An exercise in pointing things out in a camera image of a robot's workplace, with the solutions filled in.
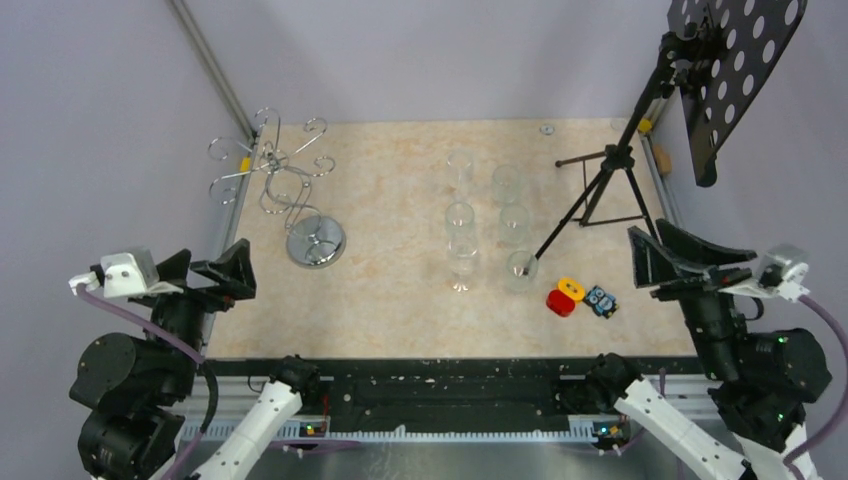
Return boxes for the black tripod stand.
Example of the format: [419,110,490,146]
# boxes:
[534,22,705,260]

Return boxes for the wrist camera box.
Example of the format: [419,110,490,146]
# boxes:
[720,243,810,303]
[68,247,184,299]

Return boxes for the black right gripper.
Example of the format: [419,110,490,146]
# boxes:
[627,216,754,379]

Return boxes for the chrome wine glass rack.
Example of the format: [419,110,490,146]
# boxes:
[207,107,347,269]

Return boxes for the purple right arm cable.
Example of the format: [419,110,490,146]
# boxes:
[622,294,848,480]

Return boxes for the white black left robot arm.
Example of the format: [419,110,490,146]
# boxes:
[69,239,257,479]

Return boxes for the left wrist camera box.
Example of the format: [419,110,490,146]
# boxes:
[68,247,184,299]

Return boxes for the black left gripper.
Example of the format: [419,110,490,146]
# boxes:
[148,236,257,396]

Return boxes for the white cable duct strip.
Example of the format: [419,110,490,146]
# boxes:
[180,422,598,445]

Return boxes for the clear plain wine glass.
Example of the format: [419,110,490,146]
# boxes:
[446,149,474,198]

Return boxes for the blue toy robot block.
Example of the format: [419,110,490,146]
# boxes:
[582,285,619,319]

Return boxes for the aluminium corner frame post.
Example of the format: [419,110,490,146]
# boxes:
[165,0,255,138]

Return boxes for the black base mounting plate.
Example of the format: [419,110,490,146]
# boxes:
[210,356,718,434]

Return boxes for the cut pattern stemmed glass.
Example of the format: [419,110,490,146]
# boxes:
[498,204,530,246]
[491,165,522,205]

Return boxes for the black perforated stand plate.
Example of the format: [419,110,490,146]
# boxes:
[667,0,808,188]

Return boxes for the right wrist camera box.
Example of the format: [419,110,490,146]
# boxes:
[720,243,810,303]

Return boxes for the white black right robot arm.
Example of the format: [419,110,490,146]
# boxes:
[586,219,832,479]

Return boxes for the red toy block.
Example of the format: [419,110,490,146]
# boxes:
[545,289,576,318]

